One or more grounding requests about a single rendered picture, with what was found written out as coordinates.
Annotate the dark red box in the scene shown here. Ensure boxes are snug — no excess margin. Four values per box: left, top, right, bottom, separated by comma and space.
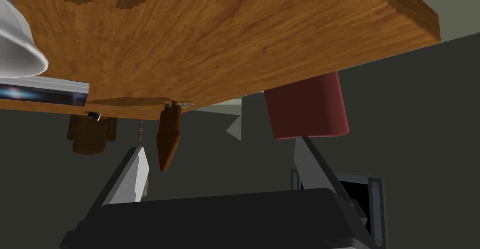
263, 71, 351, 141

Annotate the white bowl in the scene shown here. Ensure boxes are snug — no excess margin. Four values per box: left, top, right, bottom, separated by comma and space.
0, 0, 49, 79

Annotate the dark brown lumpy object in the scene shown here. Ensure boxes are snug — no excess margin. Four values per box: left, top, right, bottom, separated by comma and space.
67, 114, 118, 156

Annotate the brown wooden table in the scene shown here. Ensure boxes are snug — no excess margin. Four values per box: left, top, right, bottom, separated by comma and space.
0, 0, 442, 121

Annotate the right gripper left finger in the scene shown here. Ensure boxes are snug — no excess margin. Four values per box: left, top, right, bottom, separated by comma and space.
101, 146, 150, 207

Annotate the grey framed black opening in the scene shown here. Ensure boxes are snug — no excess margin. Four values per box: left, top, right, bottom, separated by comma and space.
291, 168, 385, 249

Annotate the dark flat book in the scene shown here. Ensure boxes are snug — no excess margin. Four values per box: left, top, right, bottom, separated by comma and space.
0, 76, 90, 107

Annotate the brown pointed wooden object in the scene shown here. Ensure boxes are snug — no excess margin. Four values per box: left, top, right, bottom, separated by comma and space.
156, 104, 183, 172

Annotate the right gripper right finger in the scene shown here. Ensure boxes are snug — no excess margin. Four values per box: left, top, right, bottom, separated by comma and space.
293, 136, 357, 209

